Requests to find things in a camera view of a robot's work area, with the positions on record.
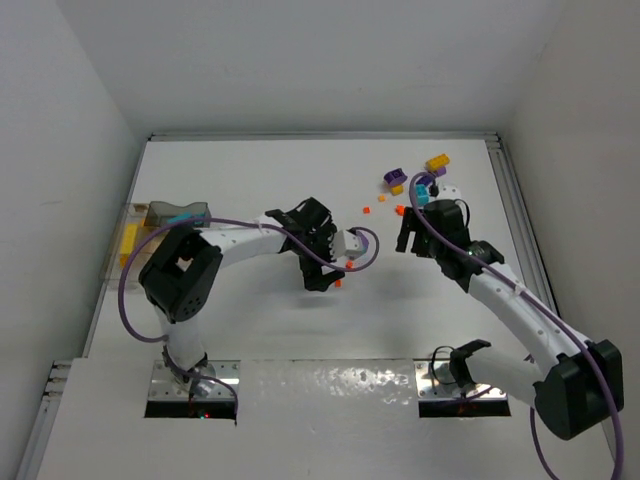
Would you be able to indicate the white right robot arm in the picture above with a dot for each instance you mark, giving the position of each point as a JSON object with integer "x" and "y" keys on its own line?
{"x": 573, "y": 382}

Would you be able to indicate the clear container far left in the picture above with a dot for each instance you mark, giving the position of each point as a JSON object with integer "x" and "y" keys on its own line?
{"x": 129, "y": 213}

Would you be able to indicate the yellow long lego plate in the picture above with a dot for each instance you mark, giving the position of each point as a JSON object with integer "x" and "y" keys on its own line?
{"x": 128, "y": 243}

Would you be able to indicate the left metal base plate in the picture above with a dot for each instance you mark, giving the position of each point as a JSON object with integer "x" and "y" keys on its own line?
{"x": 165, "y": 386}

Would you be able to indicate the purple arch lego brick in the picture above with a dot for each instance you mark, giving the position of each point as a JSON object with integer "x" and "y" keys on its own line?
{"x": 394, "y": 177}

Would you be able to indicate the purple teal lego stack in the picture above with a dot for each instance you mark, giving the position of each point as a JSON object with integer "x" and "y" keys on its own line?
{"x": 365, "y": 242}

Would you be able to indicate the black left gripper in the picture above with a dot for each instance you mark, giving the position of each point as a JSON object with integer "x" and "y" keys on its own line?
{"x": 314, "y": 259}

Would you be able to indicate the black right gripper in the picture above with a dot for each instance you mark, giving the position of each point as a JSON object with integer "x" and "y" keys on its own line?
{"x": 417, "y": 239}

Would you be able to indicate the smoky grey transparent container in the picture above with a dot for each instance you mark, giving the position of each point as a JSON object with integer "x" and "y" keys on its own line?
{"x": 160, "y": 211}

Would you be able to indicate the purple flat lego plate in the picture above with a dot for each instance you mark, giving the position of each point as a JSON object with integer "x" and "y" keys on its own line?
{"x": 431, "y": 176}

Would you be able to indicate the teal lego brick far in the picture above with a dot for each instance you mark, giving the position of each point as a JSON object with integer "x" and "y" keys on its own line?
{"x": 421, "y": 195}

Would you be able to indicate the yellow lego brick far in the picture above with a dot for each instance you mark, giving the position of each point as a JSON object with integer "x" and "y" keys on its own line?
{"x": 437, "y": 162}

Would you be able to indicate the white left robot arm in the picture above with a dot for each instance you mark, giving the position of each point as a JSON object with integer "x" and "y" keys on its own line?
{"x": 279, "y": 250}

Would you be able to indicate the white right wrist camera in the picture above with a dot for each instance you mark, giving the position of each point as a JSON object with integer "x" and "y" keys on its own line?
{"x": 447, "y": 191}

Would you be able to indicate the teal 2x4 lego brick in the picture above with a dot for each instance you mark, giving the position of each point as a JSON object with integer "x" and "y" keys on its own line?
{"x": 185, "y": 216}

